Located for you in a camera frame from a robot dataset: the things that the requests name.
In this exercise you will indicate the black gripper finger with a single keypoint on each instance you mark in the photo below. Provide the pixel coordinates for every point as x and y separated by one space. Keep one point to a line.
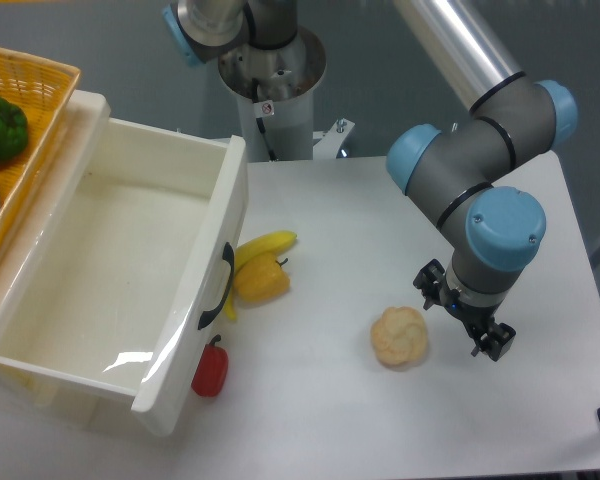
492 339
429 282

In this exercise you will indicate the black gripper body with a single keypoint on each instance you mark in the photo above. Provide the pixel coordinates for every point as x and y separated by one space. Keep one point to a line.
475 318

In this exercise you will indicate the round braided bread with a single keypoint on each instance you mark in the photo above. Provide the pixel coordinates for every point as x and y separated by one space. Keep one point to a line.
399 336

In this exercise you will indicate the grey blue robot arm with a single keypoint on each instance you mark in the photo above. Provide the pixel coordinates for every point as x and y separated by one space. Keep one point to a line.
452 177

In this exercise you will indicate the yellow bell pepper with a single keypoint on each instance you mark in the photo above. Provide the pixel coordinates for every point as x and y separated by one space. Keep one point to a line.
262 278

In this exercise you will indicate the yellow banana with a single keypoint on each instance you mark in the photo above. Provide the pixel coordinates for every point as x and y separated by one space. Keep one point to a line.
276 242

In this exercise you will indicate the red bell pepper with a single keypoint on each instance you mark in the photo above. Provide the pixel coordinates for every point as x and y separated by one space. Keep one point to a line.
212 369

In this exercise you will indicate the white plastic drawer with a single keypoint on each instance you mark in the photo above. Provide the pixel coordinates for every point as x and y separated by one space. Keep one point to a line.
113 306

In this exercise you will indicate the yellow woven basket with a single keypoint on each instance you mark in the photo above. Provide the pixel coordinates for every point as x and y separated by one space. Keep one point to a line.
34 92

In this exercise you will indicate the green bell pepper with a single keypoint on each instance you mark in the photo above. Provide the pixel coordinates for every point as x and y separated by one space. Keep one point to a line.
14 136

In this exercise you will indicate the black drawer handle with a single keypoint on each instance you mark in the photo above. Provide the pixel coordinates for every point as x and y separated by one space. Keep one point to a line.
222 285

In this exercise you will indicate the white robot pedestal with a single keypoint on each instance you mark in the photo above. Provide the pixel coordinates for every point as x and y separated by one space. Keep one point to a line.
274 93

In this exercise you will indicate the white drawer cabinet frame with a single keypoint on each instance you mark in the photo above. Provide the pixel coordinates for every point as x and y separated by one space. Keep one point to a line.
86 116

